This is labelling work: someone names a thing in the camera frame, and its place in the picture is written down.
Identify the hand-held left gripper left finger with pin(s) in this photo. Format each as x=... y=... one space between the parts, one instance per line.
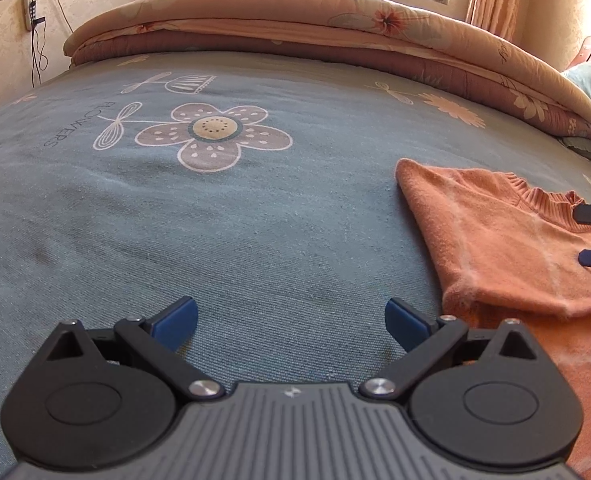
x=178 y=320

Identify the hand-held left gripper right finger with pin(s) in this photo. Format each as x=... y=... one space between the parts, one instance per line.
x=405 y=322

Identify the orange knit sweater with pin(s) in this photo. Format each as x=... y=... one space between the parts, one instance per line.
x=500 y=250

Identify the flat teal pillow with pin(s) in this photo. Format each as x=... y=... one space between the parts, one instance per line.
x=583 y=147

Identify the folded pink floral quilt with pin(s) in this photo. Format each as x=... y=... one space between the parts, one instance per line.
x=300 y=20

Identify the white power strip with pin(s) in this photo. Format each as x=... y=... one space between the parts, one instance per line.
x=30 y=10

